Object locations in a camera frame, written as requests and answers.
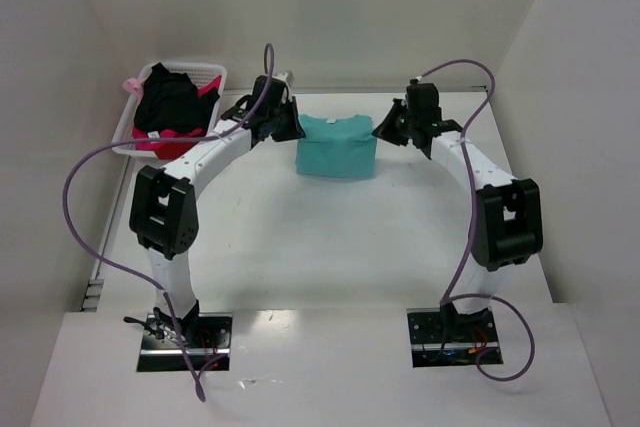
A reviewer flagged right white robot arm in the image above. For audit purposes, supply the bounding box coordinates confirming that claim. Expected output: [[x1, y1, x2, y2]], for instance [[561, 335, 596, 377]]
[[373, 80, 543, 334]]

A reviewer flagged black t shirt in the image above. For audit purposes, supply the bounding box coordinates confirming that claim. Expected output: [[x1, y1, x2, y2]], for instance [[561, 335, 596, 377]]
[[134, 63, 220, 133]]

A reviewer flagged red pink t shirt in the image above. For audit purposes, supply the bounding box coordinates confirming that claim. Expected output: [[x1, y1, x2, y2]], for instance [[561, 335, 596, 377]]
[[130, 73, 224, 160]]

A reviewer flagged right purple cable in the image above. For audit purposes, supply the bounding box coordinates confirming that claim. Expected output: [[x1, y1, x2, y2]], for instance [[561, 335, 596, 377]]
[[412, 58, 537, 382]]

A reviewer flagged white plastic basket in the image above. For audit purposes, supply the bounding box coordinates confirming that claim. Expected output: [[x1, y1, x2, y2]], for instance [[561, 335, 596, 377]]
[[112, 60, 227, 162]]

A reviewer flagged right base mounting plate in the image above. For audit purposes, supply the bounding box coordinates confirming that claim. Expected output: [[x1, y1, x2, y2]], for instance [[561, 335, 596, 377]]
[[407, 307, 503, 368]]

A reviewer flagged light pink cloth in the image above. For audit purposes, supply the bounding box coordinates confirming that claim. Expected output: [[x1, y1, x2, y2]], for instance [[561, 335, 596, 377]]
[[123, 78, 144, 99]]

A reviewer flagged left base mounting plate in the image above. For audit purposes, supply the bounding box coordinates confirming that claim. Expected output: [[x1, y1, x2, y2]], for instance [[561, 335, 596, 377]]
[[136, 313, 233, 373]]

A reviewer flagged base mounting plate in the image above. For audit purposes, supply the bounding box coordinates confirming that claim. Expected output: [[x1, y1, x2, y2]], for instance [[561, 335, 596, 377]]
[[136, 313, 233, 373], [407, 307, 503, 368]]

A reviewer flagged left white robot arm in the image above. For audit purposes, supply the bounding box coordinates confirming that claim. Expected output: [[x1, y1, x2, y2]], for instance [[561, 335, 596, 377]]
[[129, 71, 305, 342]]

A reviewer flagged teal t shirt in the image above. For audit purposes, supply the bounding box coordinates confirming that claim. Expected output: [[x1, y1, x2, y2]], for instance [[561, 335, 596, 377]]
[[295, 115, 377, 180]]

